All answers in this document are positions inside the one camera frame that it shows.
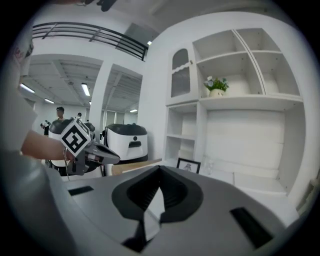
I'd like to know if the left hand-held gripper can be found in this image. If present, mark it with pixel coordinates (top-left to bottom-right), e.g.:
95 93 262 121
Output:
59 117 121 176

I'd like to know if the black balcony railing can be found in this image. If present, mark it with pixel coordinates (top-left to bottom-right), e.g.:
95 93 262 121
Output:
32 21 149 62

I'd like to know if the person's left forearm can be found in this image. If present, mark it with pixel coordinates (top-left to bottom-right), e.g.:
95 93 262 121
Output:
21 129 76 161

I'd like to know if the white hutch shelf unit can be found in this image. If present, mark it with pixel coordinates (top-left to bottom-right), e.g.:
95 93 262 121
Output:
164 27 307 199

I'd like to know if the person's white printed shirt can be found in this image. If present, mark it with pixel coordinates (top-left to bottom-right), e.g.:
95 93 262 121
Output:
0 22 39 153

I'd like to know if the black picture frame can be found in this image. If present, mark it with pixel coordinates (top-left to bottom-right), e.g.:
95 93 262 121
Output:
176 157 202 175

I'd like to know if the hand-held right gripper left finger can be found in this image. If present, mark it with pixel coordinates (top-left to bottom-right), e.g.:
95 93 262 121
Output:
62 165 161 254

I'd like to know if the potted plant in white pot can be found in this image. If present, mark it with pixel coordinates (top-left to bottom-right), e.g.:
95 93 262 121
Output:
203 76 230 98

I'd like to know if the white desk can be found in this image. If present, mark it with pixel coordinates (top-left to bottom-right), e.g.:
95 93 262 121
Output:
197 172 301 227

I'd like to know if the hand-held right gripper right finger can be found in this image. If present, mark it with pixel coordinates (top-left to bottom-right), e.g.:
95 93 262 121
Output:
154 165 287 256

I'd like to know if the brown cardboard box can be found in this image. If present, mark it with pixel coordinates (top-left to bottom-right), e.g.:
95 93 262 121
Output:
111 158 163 176

